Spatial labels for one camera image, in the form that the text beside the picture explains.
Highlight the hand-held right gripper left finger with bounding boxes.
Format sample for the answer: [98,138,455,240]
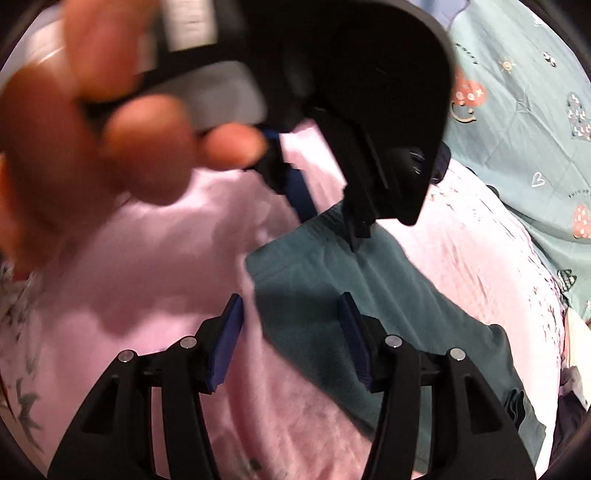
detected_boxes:
[48,293,245,480]

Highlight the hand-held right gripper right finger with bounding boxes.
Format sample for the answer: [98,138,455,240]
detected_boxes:
[337,292,537,480]

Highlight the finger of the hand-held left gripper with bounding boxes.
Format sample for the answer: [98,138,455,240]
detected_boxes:
[245,128,320,223]
[315,108,385,253]

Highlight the teal pants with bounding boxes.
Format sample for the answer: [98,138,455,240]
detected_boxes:
[245,203,549,480]

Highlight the person's left hand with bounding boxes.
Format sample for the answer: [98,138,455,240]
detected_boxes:
[0,0,269,274]

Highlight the lavender cloth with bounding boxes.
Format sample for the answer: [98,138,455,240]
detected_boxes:
[422,0,469,28]

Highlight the pink floral blanket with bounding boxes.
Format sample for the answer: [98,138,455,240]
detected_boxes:
[0,117,567,480]

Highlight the teal printed bedsheet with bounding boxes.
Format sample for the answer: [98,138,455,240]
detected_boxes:
[440,0,591,324]

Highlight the dark cloth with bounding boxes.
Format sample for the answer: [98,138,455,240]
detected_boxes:
[551,369,591,467]

